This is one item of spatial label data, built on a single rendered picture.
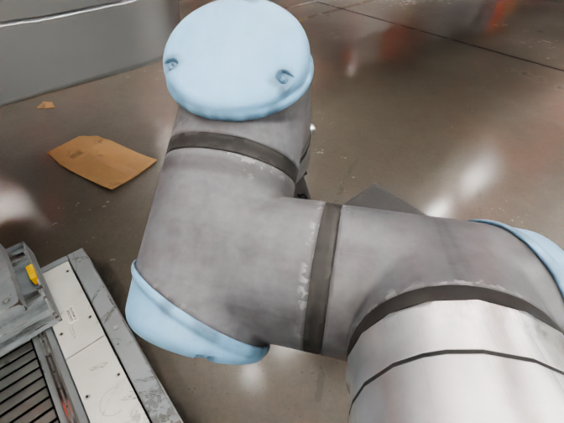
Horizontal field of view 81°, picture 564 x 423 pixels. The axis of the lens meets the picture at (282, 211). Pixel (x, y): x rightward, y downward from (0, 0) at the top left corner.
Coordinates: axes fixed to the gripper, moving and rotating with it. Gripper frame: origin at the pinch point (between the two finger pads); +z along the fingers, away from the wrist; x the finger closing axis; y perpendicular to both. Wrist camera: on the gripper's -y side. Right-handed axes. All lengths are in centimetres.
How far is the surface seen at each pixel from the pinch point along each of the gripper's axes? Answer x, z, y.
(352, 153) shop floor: 45, 126, -50
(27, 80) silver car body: -48, 8, -44
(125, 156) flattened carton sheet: -78, 112, -81
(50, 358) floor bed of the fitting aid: -81, 49, 15
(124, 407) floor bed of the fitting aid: -58, 45, 33
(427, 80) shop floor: 132, 181, -111
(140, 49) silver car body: -25, 18, -54
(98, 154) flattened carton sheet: -93, 111, -86
